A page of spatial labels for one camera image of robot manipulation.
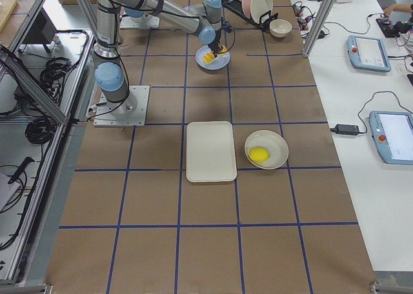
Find black dish rack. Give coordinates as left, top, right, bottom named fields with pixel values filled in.
left=221, top=0, right=279, bottom=33

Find blue plate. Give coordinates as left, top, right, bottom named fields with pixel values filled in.
left=196, top=46, right=230, bottom=70

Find cream plate in rack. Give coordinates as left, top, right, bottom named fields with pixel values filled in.
left=250, top=0, right=273, bottom=24

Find aluminium frame post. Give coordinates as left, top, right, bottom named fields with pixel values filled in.
left=302, top=0, right=335, bottom=57

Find upper teach pendant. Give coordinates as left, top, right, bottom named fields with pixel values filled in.
left=347, top=35, right=392, bottom=72

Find lower teach pendant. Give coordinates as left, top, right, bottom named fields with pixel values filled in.
left=369, top=111, right=412, bottom=165

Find teach pendant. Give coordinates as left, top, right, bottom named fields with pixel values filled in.
left=369, top=111, right=412, bottom=165
left=347, top=35, right=392, bottom=72

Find yellow lemon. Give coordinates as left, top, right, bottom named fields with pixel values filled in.
left=248, top=146, right=270, bottom=162

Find person hand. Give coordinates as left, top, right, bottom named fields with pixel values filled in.
left=383, top=4, right=399, bottom=16

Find cream plate with lemon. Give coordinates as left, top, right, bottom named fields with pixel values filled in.
left=245, top=130, right=289, bottom=170

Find cream rectangular tray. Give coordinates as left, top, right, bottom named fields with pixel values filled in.
left=186, top=121, right=237, bottom=182

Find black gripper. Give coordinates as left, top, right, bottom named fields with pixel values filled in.
left=208, top=39, right=223, bottom=54

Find orange striped bread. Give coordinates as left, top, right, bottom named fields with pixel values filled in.
left=203, top=46, right=227, bottom=64

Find black power brick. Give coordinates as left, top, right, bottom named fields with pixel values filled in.
left=330, top=124, right=359, bottom=135

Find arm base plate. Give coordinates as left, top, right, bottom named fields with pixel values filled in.
left=93, top=86, right=150, bottom=127
left=120, top=15, right=160, bottom=30

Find coiled black cables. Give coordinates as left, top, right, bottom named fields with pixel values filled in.
left=25, top=57, right=77, bottom=145

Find small cream bowl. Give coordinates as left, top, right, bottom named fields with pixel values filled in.
left=269, top=19, right=292, bottom=38

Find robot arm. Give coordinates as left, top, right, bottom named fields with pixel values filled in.
left=126, top=0, right=225, bottom=57
left=94, top=0, right=145, bottom=116

